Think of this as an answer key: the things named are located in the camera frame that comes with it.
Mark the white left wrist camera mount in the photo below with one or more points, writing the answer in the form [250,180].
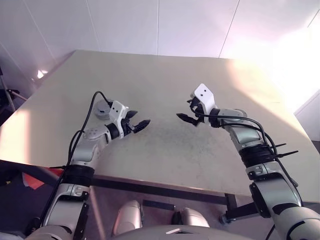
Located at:
[117,110]

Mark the silver rounded robot thigh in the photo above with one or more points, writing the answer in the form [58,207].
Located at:
[128,216]
[195,217]

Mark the black tripod stand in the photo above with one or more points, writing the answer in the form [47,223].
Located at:
[5,95]

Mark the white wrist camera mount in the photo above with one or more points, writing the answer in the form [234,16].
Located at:
[205,96]
[117,110]

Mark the black flat floor bar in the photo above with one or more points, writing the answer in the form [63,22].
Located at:
[158,205]

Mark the small grey round object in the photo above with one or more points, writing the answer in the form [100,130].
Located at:
[102,105]

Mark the silver robot torso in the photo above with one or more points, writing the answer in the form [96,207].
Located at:
[180,233]

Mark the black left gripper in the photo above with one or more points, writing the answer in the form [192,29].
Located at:
[128,126]

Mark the red orange sheet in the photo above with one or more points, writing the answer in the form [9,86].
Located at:
[35,180]

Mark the black table leg bracket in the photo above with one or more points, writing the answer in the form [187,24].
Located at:
[241,208]

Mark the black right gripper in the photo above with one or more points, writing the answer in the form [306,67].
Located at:
[198,112]

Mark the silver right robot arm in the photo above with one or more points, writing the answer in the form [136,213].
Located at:
[242,135]

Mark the black zip tie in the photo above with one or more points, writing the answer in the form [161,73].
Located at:
[288,153]
[280,145]

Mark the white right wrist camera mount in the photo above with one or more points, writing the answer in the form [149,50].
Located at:
[205,96]

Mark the black table frame bar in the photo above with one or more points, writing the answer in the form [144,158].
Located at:
[150,186]

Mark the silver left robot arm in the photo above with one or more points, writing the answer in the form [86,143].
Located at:
[87,150]

